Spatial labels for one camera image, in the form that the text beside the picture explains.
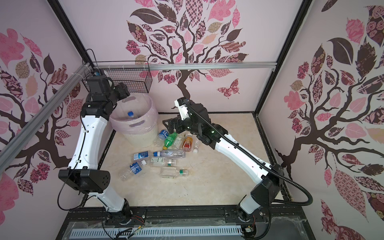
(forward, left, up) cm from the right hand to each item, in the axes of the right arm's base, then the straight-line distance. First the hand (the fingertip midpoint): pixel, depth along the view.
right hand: (171, 116), depth 68 cm
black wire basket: (+39, +28, -2) cm, 48 cm away
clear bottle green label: (+7, 0, -32) cm, 33 cm away
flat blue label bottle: (-3, +26, -31) cm, 41 cm away
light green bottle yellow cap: (+9, +6, -32) cm, 33 cm away
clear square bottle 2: (-11, +3, -38) cm, 40 cm away
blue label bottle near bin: (+8, +14, -33) cm, 36 cm away
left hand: (+15, +26, +6) cm, 30 cm away
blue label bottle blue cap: (+15, +27, -12) cm, 33 cm away
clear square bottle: (-7, +10, -32) cm, 34 cm away
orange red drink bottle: (+7, -6, -33) cm, 34 cm away
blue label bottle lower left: (-11, +25, -32) cm, 42 cm away
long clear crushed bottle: (+1, +6, -37) cm, 37 cm away
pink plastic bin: (+14, +25, -15) cm, 33 cm away
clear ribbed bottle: (+3, -11, -36) cm, 38 cm away
